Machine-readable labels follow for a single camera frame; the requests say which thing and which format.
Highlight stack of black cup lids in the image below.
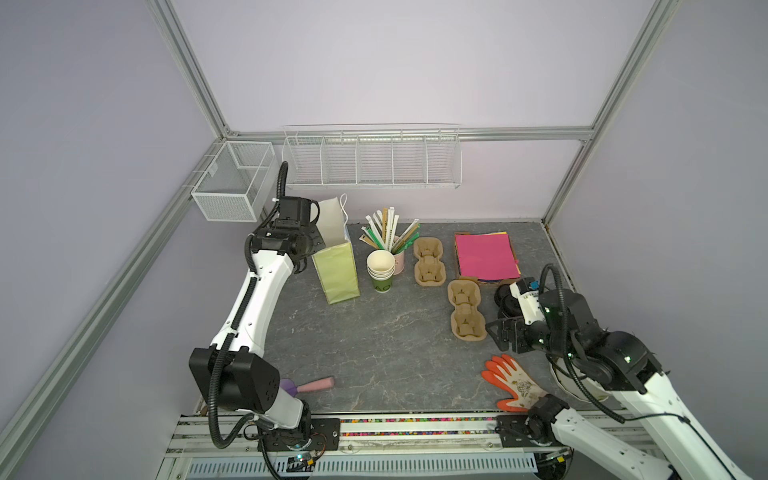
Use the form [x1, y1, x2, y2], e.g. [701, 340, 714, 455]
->
[494, 281, 530, 318]

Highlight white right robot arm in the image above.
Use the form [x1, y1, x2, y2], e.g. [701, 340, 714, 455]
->
[483, 264, 747, 479]

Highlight green white paper bag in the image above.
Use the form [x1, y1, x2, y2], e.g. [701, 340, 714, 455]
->
[312, 194, 360, 305]

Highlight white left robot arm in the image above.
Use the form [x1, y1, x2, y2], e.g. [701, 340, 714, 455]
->
[189, 162, 325, 449]

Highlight brown pulp cup carrier stack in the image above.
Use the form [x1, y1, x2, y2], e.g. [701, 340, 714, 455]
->
[413, 237, 447, 287]

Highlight orange white work glove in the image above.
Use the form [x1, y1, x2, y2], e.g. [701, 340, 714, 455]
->
[481, 354, 547, 413]

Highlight long white wire shelf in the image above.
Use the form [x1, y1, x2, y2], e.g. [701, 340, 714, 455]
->
[282, 124, 463, 188]

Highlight paper cups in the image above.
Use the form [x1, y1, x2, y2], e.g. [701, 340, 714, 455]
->
[366, 250, 396, 293]

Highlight bundle of wrapped straws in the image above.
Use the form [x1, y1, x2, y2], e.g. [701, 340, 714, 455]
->
[359, 207, 421, 255]

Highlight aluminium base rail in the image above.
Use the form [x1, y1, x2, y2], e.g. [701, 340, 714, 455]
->
[157, 412, 586, 479]

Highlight potted green plant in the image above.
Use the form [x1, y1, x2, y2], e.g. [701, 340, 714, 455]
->
[550, 357, 610, 402]

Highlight pink straw holder cup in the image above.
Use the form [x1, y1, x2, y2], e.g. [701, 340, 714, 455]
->
[393, 250, 405, 275]

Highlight small white wire basket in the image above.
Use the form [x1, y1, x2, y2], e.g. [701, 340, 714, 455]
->
[192, 141, 279, 223]

